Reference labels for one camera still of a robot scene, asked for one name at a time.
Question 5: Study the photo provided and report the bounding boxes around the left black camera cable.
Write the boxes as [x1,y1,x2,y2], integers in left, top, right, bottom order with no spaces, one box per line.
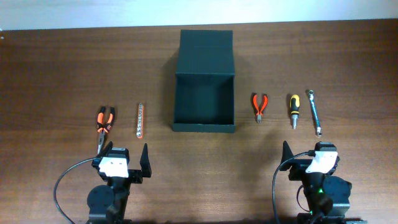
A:
[53,157,100,224]

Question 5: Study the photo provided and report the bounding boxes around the black camera cable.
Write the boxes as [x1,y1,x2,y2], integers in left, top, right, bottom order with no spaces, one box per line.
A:
[272,150,317,224]
[53,157,100,224]

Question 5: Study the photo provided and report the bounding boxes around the black open cardboard box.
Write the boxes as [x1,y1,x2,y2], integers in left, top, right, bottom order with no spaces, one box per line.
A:
[172,30,236,133]

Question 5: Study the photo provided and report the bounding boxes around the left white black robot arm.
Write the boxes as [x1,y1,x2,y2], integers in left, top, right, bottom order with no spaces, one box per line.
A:
[86,142,152,224]

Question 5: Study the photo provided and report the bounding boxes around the small red cutting pliers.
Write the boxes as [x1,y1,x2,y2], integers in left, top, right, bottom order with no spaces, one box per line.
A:
[252,93,268,123]

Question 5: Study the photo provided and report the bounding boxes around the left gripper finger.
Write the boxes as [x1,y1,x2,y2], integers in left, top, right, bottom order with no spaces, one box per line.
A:
[139,143,152,177]
[97,141,113,157]

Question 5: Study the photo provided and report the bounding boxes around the right black camera cable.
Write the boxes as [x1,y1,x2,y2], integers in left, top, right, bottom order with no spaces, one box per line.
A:
[272,150,317,224]

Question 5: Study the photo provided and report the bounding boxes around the yellow black stubby screwdriver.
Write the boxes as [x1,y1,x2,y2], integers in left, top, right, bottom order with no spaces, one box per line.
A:
[290,95,300,129]

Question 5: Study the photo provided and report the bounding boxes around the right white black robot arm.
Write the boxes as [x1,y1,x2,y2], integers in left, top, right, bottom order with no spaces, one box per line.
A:
[275,141,367,224]

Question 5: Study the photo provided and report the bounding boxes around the orange black long-nose pliers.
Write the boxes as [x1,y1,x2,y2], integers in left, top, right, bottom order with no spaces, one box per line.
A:
[96,106,116,153]

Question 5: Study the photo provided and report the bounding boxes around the silver double-ended wrench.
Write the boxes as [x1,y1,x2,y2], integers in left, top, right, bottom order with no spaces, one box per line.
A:
[307,90,322,137]

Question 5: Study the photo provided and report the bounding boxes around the orange socket bit rail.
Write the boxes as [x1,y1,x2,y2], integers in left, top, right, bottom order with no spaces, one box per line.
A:
[136,103,144,139]

